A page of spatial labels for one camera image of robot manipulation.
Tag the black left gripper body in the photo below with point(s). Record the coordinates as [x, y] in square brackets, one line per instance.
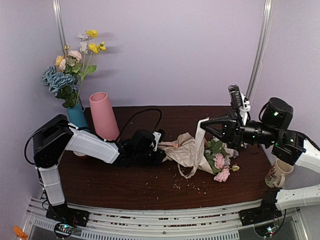
[141, 157]

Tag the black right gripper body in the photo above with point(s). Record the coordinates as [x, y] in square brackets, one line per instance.
[235, 132]

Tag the flower bunch pink blue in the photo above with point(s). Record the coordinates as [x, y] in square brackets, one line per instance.
[219, 157]

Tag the beige pink wrapping paper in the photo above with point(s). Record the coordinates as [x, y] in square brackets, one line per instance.
[182, 151]

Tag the white ribbon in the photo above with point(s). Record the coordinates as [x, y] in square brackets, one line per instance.
[199, 149]

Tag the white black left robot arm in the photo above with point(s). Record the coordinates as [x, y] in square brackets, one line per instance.
[58, 136]

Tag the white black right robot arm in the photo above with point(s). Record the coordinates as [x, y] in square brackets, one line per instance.
[290, 146]

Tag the pink tall vase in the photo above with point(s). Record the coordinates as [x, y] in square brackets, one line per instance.
[103, 116]

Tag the teal frosted vase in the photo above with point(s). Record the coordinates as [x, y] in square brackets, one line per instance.
[76, 116]

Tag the artificial flowers in teal vase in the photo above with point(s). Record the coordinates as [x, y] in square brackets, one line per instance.
[65, 78]

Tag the white bowl orange outside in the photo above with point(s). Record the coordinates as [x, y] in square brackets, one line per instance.
[80, 155]

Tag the floral ceramic mug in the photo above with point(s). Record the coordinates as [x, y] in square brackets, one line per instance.
[276, 176]

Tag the orange object at corner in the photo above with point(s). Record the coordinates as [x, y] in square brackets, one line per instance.
[19, 233]

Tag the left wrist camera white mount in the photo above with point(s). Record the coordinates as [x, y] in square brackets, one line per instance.
[158, 137]

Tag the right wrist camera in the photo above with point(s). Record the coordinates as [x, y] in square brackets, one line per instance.
[239, 103]

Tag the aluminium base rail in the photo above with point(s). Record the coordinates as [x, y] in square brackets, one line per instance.
[208, 223]

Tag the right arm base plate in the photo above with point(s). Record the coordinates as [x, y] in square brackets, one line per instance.
[258, 215]

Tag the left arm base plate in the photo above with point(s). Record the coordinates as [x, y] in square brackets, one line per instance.
[70, 216]

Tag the right aluminium frame post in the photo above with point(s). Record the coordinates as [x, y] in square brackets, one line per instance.
[264, 33]

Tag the aluminium frame post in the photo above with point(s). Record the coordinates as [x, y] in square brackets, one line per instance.
[59, 23]
[264, 33]

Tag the left aluminium frame post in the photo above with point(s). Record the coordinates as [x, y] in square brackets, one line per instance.
[59, 23]

